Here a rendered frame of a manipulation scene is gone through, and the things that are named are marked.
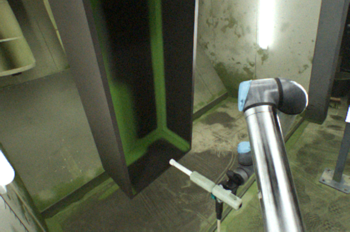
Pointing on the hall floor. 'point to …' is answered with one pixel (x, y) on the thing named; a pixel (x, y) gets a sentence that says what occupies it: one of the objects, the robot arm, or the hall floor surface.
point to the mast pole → (342, 154)
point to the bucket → (340, 84)
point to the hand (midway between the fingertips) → (217, 197)
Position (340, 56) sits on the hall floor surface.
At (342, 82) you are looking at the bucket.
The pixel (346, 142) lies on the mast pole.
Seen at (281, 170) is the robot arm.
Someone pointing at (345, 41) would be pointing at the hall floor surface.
